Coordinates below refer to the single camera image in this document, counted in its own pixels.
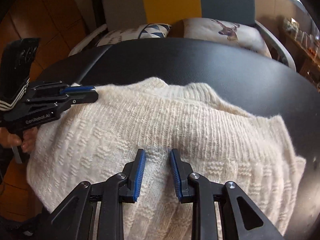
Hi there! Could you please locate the blue triangle pattern cushion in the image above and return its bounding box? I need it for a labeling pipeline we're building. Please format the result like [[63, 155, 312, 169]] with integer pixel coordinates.
[[96, 23, 173, 47]]

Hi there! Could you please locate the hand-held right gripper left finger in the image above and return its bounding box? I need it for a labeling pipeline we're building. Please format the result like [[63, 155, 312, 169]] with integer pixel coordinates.
[[49, 148, 147, 240]]

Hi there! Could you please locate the white deer print cushion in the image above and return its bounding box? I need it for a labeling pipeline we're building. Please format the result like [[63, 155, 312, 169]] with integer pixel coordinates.
[[171, 17, 272, 58]]

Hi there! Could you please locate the person's left hand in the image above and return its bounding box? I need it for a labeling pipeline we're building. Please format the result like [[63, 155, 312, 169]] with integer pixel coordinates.
[[0, 126, 38, 153]]

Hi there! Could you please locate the wooden sideboard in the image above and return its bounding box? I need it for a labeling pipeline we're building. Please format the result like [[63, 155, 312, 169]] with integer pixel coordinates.
[[279, 17, 320, 90]]

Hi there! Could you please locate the person's left forearm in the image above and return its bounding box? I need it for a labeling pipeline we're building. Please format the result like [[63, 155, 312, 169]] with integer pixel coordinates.
[[0, 38, 41, 112]]

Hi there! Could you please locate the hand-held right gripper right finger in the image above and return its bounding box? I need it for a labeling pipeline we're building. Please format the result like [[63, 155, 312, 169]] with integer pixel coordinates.
[[169, 148, 284, 240]]

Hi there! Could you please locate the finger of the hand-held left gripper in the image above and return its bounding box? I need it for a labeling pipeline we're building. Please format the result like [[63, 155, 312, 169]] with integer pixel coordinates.
[[59, 90, 99, 105], [59, 85, 96, 96]]

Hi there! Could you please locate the cream knitted sweater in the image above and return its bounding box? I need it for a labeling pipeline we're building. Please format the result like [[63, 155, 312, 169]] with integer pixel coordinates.
[[26, 77, 307, 240]]

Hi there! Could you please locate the teal yellow grey armchair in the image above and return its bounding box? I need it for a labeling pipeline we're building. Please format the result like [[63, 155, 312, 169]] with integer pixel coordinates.
[[69, 0, 297, 72]]

